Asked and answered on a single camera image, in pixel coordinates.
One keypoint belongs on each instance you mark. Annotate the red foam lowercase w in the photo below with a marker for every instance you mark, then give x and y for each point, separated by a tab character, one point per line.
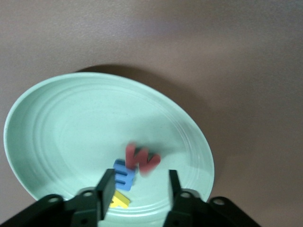
144	163

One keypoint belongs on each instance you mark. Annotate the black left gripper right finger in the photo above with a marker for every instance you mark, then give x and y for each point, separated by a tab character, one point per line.
176	189

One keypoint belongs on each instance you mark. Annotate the blue foam lowercase m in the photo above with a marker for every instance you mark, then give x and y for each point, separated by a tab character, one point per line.
124	177

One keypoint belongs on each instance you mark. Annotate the yellow foam lowercase h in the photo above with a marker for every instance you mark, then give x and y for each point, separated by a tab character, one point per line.
120	202

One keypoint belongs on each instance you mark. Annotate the green plate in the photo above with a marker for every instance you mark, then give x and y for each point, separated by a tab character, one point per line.
71	132

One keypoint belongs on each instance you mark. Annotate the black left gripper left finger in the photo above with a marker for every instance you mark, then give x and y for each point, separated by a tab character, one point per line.
107	186

